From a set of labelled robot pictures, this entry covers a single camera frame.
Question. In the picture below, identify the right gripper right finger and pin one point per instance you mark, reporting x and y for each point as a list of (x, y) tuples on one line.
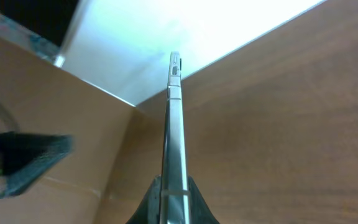
[(199, 210)]

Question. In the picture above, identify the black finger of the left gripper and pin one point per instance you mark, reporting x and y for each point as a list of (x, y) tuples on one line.
[(25, 157)]

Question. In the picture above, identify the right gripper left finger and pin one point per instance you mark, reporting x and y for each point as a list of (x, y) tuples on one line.
[(148, 211)]

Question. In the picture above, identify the black smartphone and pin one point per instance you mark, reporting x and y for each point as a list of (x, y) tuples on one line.
[(174, 196)]

